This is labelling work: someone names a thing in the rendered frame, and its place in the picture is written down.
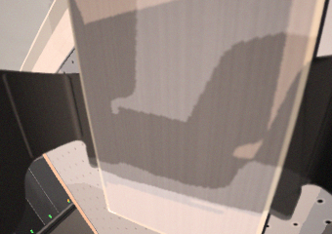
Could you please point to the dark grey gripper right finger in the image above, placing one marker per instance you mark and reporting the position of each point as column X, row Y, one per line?
column 309, row 155

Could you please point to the grey perforated base plate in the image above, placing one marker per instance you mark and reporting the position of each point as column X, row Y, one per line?
column 313, row 213

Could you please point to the beige well plate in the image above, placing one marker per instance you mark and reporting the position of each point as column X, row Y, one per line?
column 306, row 67

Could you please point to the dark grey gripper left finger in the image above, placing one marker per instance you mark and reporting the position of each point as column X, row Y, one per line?
column 39, row 112

